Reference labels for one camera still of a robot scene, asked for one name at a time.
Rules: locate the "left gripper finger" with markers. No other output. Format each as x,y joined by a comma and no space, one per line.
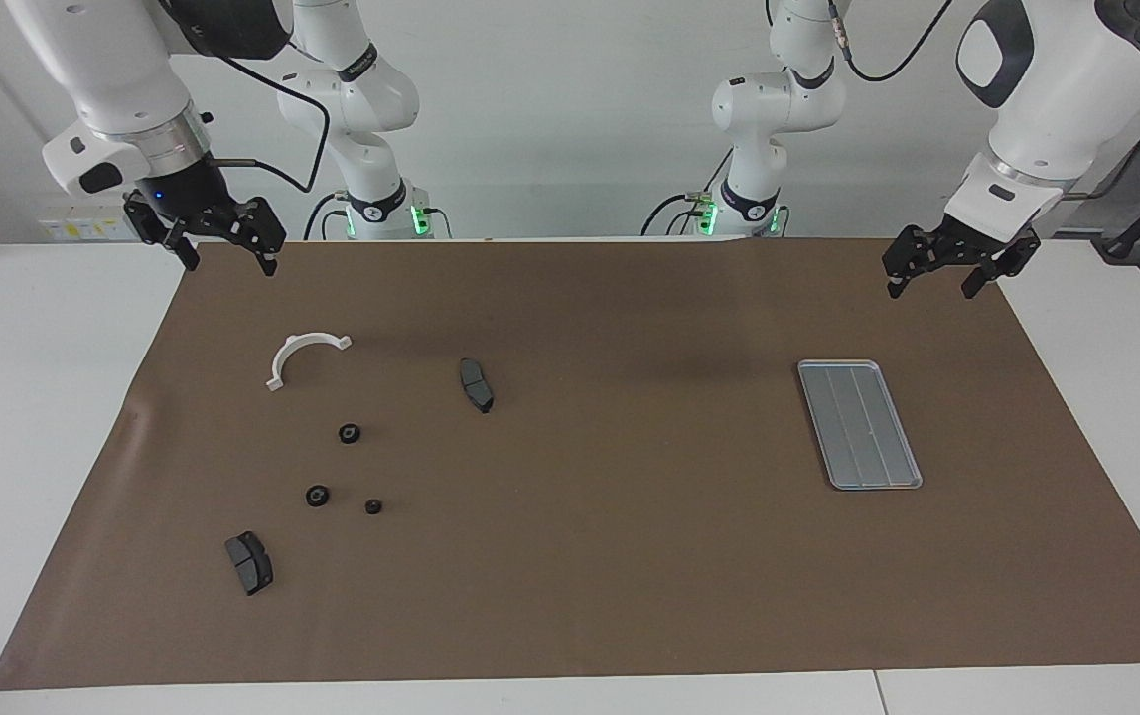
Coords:
1002,270
913,256

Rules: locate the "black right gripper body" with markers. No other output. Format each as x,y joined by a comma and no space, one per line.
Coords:
183,199

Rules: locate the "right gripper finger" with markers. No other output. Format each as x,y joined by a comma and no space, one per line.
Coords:
257,226
158,230

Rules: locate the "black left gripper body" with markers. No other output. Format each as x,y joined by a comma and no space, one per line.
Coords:
987,248

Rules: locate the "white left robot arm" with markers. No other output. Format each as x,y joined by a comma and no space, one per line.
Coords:
1057,89

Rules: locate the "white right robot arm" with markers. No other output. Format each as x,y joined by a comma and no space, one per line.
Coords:
103,60

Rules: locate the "silver metal tray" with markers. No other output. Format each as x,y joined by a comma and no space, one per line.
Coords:
858,427

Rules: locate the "dark grey brake pad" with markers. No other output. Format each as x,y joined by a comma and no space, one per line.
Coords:
476,385
250,564

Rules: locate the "brown table mat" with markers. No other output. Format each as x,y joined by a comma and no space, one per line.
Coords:
630,556

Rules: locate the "white wall socket strip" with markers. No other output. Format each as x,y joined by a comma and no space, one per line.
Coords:
83,223

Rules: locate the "white curved plastic bracket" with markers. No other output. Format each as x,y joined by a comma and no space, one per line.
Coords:
275,381

